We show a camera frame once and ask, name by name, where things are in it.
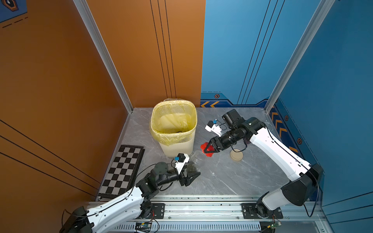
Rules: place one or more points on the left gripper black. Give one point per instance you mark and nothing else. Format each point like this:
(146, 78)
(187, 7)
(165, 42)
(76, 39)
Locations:
(185, 180)

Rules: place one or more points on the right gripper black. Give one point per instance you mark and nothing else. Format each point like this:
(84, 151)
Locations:
(218, 139)

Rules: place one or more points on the beige jar lid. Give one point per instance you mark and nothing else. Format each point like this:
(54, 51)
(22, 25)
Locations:
(236, 156)

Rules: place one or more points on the glass jar red lid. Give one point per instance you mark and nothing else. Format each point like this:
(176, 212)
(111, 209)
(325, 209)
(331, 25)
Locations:
(197, 162)

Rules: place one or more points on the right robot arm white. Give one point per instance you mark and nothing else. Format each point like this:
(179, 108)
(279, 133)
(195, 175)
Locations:
(304, 178)

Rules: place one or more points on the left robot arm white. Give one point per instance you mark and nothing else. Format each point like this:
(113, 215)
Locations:
(132, 204)

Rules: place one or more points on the cream waste basket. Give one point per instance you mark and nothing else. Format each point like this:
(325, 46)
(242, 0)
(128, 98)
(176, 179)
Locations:
(179, 139)

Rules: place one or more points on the green circuit board left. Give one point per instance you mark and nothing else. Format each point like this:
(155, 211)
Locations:
(143, 227)

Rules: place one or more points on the green circuit board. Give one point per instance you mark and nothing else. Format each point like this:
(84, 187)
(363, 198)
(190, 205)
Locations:
(143, 227)
(274, 226)

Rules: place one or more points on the black white checkerboard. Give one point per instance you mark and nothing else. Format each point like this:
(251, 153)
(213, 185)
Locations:
(121, 173)

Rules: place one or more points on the green circuit board right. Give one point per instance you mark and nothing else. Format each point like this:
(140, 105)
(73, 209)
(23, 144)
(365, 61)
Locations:
(274, 226)

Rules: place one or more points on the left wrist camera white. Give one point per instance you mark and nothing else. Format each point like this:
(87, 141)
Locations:
(180, 160)

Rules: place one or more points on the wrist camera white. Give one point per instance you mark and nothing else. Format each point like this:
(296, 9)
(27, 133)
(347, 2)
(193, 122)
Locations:
(213, 126)
(180, 160)

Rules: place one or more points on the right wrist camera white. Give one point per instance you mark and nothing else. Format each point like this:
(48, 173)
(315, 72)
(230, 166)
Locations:
(213, 126)

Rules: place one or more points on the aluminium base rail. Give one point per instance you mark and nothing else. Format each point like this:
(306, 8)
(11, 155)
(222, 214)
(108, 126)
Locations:
(227, 213)

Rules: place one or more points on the aluminium corner post right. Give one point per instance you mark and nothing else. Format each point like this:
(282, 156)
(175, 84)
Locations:
(312, 28)

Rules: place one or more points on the aluminium corner post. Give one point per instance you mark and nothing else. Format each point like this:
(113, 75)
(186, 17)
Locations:
(312, 28)
(95, 34)

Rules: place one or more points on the aluminium corner post left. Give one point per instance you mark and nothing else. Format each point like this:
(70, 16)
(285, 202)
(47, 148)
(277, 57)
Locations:
(95, 34)

